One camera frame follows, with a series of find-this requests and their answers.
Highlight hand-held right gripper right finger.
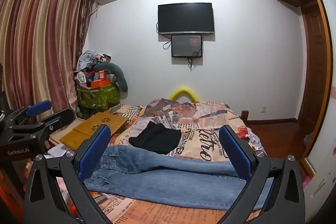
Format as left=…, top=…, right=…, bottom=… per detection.
left=218, top=124, right=306, bottom=224

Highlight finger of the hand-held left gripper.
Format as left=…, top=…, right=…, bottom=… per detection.
left=24, top=100, right=53, bottom=118
left=39, top=108, right=75, bottom=133

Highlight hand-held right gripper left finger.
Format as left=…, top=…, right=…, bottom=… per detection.
left=23, top=124, right=112, bottom=224

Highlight blue jeans pants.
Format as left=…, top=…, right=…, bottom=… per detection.
left=84, top=145, right=275, bottom=211

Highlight folded black pants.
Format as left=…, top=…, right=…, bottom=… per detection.
left=129, top=121, right=182, bottom=155

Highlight wooden lap desk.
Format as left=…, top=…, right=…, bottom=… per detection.
left=60, top=112, right=128, bottom=150

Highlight printed blanket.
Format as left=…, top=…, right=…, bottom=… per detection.
left=50, top=99, right=266, bottom=224

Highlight orange box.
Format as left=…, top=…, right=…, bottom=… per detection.
left=91, top=79, right=111, bottom=88

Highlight pile of assorted clutter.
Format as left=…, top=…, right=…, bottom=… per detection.
left=73, top=50, right=117, bottom=89

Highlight grey plush pillow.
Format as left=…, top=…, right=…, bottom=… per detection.
left=93, top=63, right=129, bottom=92

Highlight striped pink curtain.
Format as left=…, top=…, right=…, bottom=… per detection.
left=0, top=0, right=95, bottom=119

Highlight yellow foam tube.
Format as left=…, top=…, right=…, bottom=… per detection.
left=169, top=87, right=200, bottom=104

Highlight wooden door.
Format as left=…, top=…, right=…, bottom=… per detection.
left=297, top=2, right=334, bottom=161

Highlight small black monitor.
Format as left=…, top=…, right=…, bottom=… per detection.
left=171, top=34, right=203, bottom=58

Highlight black wall television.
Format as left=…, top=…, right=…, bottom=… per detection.
left=157, top=3, right=216, bottom=35

